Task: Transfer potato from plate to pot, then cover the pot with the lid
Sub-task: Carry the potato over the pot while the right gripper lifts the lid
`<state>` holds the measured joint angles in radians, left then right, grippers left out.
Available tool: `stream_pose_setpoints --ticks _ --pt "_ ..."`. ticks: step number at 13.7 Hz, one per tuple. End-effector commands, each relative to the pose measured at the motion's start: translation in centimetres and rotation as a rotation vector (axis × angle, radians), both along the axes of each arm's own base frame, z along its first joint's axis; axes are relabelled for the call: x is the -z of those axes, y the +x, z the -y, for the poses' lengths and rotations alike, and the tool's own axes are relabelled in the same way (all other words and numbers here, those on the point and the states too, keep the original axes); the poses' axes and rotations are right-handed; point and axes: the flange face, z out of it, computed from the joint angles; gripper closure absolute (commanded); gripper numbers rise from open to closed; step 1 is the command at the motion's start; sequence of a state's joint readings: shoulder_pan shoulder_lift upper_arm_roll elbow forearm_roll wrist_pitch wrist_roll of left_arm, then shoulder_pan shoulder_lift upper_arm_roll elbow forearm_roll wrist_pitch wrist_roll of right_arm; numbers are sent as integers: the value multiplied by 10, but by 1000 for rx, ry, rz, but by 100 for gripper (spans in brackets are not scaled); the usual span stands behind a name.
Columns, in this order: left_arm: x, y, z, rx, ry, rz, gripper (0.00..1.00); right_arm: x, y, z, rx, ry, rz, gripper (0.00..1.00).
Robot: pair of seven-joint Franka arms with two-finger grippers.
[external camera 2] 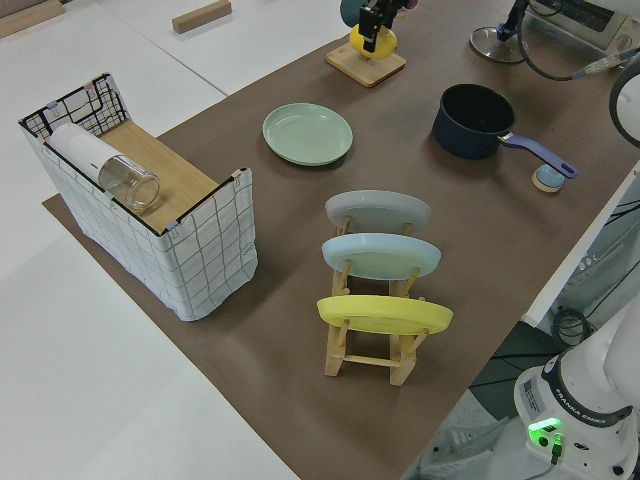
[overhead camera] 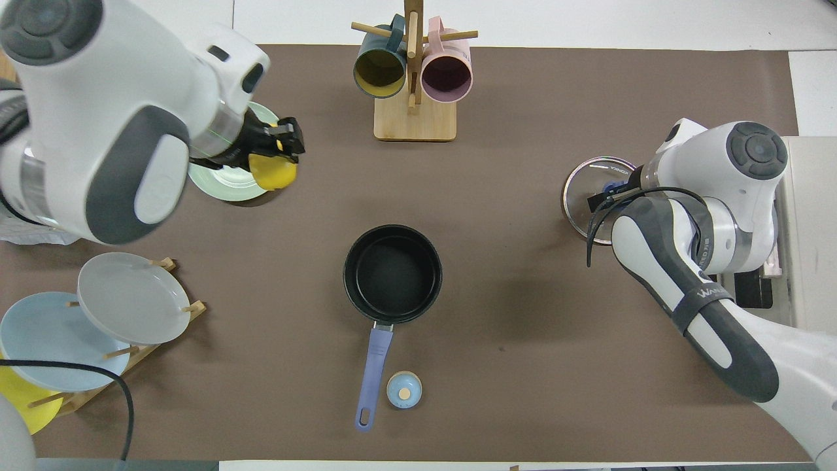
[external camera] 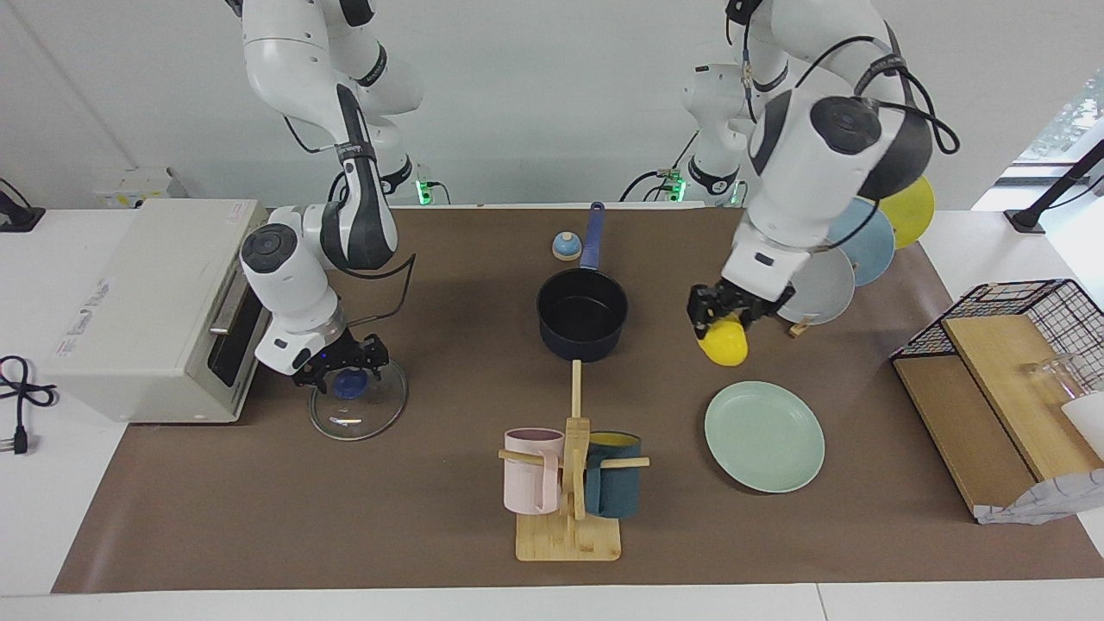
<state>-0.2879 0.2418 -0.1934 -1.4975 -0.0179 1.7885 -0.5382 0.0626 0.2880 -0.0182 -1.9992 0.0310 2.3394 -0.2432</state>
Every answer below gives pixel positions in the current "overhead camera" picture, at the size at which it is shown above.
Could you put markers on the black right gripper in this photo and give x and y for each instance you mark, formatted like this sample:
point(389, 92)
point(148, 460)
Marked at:
point(641, 178)

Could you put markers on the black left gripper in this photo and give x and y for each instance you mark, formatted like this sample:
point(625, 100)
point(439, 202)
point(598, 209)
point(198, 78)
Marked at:
point(258, 140)

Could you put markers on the glass lid with blue knob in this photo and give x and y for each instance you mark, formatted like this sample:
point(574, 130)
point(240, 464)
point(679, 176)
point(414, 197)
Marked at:
point(582, 216)

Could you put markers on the yellow lemon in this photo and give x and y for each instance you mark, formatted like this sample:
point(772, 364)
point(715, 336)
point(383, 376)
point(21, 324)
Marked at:
point(274, 175)

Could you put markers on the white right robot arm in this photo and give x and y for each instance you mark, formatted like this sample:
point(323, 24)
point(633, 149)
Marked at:
point(752, 157)

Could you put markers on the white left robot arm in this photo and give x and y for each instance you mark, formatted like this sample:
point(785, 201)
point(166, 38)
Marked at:
point(98, 98)

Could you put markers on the pale green plate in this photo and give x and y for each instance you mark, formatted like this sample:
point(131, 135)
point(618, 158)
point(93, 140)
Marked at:
point(222, 183)

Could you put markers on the grey plate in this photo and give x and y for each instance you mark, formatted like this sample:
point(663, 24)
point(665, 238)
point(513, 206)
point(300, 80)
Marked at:
point(131, 297)

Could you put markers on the wooden plate rack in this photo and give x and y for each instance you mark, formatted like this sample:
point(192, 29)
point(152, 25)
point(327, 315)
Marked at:
point(147, 350)

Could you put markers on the light blue plate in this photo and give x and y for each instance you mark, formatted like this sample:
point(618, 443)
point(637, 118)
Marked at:
point(52, 340)

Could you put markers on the yellow plate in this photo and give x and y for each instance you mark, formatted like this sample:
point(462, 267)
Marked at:
point(19, 405)

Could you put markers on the brown table mat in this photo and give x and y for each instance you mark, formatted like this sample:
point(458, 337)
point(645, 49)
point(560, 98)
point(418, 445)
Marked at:
point(523, 163)

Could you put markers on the teal mug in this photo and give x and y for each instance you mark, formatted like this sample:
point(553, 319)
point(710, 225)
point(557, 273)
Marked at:
point(379, 69)

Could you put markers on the wooden mug tree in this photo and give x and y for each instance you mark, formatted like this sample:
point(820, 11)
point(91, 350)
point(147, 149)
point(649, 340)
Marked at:
point(415, 121)

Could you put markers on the pink mug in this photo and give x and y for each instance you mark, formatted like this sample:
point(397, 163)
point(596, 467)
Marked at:
point(446, 75)

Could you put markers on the white toaster oven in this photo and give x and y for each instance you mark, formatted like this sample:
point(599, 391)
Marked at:
point(811, 229)

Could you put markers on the white crumpled paper sheet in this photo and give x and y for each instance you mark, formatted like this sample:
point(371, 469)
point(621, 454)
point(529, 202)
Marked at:
point(33, 234)

